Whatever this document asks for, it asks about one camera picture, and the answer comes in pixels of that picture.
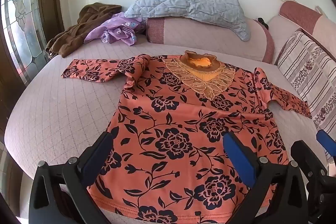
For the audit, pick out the pink quilted bed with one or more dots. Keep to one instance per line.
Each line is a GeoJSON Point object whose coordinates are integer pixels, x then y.
{"type": "Point", "coordinates": [65, 108]}

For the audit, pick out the brown garment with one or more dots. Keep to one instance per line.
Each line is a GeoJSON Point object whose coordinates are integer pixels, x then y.
{"type": "Point", "coordinates": [76, 32]}

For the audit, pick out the striped floral pillow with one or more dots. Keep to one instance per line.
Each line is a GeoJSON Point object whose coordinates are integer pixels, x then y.
{"type": "Point", "coordinates": [307, 66]}

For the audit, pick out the pink patchwork backrest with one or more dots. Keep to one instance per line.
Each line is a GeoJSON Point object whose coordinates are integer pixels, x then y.
{"type": "Point", "coordinates": [296, 10]}

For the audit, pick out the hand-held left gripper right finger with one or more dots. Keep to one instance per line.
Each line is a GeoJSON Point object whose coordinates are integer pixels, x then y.
{"type": "Point", "coordinates": [240, 158]}

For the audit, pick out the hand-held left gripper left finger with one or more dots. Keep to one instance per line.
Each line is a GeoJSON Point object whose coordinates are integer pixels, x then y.
{"type": "Point", "coordinates": [103, 144]}

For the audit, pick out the small black object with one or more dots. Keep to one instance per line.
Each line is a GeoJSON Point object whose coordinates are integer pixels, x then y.
{"type": "Point", "coordinates": [262, 22]}

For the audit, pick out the orange black floral blouse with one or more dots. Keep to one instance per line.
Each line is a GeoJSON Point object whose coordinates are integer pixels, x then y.
{"type": "Point", "coordinates": [178, 113]}

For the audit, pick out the grey quilted pillow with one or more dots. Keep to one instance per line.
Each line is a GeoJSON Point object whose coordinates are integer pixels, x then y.
{"type": "Point", "coordinates": [183, 1]}

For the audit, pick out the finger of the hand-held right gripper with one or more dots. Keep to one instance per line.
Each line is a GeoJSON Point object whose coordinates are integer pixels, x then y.
{"type": "Point", "coordinates": [308, 158]}
{"type": "Point", "coordinates": [326, 144]}

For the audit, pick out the stained glass window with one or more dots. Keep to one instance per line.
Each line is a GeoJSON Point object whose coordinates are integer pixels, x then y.
{"type": "Point", "coordinates": [23, 16]}

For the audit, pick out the purple floral garment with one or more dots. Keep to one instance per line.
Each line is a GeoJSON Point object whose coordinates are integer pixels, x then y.
{"type": "Point", "coordinates": [115, 29]}

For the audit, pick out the pink bolster cushion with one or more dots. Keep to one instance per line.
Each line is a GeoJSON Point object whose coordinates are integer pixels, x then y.
{"type": "Point", "coordinates": [204, 37]}

